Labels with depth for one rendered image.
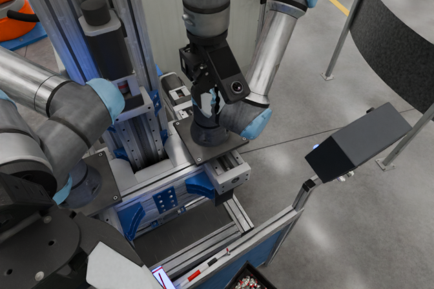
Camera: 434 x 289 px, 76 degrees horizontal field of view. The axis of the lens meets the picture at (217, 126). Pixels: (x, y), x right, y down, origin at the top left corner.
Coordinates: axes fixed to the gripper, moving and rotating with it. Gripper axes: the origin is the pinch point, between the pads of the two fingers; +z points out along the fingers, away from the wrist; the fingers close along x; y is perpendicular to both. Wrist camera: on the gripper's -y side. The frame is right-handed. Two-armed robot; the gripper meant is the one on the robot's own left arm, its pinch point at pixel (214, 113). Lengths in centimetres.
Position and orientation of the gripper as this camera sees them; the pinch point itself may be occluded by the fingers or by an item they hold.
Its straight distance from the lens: 61.7
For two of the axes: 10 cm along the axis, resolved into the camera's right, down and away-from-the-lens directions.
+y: -5.3, -6.6, 5.4
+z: 0.0, 6.3, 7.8
